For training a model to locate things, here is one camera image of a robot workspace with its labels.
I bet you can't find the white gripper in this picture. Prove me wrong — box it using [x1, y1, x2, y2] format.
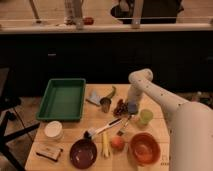
[126, 85, 143, 106]

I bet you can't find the blue sponge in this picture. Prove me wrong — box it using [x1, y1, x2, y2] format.
[127, 103, 138, 115]

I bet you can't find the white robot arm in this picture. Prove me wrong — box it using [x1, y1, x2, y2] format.
[127, 68, 213, 171]

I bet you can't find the green plastic cup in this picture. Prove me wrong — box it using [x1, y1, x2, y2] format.
[139, 109, 153, 125]

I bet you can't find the small metal cup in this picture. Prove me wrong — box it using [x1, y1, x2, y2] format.
[100, 97, 111, 113]

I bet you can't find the brown pine cone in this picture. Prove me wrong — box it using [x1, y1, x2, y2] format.
[113, 99, 128, 116]

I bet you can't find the green chili pepper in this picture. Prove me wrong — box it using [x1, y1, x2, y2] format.
[106, 86, 116, 99]

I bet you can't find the grey folded cloth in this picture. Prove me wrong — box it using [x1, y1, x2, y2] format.
[86, 91, 100, 106]

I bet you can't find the metal fork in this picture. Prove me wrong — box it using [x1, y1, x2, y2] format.
[117, 115, 132, 136]

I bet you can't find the orange fruit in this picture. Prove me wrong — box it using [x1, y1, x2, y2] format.
[111, 136, 125, 151]

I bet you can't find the orange bowl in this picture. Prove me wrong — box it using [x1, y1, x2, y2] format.
[129, 133, 161, 166]

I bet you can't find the black white brush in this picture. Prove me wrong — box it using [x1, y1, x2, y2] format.
[83, 118, 121, 139]

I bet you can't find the green plastic tray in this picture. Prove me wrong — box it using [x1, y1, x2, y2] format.
[36, 78, 86, 122]

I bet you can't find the red object on counter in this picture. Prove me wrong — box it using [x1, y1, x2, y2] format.
[83, 17, 94, 25]

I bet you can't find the white round container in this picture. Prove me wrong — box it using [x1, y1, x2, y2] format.
[44, 121, 63, 140]

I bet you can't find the wooden block eraser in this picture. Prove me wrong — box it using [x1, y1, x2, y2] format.
[36, 145, 63, 162]

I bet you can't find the black chair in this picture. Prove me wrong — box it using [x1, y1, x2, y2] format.
[0, 68, 39, 171]

